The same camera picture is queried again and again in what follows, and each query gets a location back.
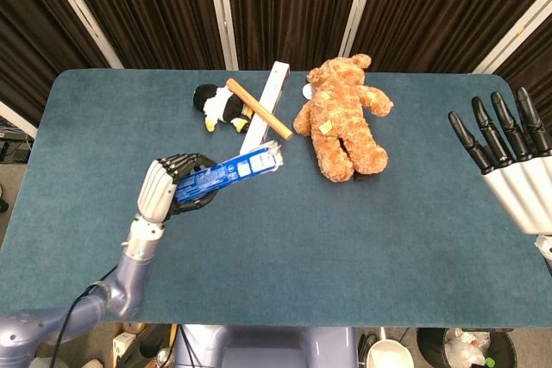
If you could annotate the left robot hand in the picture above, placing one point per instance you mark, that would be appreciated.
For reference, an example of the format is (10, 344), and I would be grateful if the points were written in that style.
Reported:
(155, 191)

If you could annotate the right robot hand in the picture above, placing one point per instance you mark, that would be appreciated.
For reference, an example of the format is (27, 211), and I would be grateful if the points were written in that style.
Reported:
(522, 195)

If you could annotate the blue toothpaste box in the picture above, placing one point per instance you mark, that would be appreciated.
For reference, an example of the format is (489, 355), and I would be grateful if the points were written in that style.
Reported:
(224, 174)

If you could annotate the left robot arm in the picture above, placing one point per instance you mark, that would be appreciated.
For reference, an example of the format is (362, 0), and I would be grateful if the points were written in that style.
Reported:
(129, 273)

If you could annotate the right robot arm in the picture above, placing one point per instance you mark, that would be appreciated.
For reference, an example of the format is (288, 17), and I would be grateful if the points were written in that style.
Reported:
(545, 247)

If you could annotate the small cardboard box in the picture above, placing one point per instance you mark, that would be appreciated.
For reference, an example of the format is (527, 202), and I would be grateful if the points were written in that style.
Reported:
(123, 348)

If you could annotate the black white penguin plush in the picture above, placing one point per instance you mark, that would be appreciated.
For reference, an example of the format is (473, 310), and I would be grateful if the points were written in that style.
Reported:
(222, 107)

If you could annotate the wooden round stick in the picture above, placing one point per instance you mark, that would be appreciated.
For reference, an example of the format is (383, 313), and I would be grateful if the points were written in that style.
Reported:
(259, 107)

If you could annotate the long white carton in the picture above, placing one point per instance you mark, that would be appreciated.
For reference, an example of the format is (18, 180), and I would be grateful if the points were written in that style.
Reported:
(276, 83)

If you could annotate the black trash bin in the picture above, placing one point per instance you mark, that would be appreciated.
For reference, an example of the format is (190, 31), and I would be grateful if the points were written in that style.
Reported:
(431, 346)

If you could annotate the blue table mat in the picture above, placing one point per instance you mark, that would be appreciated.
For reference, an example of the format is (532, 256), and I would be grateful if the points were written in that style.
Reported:
(323, 256)

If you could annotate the round white tag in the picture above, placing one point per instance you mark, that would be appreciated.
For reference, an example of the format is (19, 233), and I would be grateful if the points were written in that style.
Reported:
(307, 92)

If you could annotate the purple robot torso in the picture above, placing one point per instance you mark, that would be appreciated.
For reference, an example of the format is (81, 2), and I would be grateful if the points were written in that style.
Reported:
(267, 348)

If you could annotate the brown teddy bear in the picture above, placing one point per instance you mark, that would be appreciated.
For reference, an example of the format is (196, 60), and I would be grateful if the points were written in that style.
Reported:
(340, 118)

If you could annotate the white bowl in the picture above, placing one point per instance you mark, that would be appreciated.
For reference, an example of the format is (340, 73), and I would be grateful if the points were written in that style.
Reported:
(390, 355)

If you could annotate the dark brown pleated curtain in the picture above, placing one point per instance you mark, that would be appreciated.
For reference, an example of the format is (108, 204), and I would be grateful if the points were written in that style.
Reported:
(293, 6)

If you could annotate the white partition frame post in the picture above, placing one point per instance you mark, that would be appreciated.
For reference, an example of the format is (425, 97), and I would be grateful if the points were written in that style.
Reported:
(517, 36)
(359, 6)
(17, 120)
(222, 10)
(80, 10)

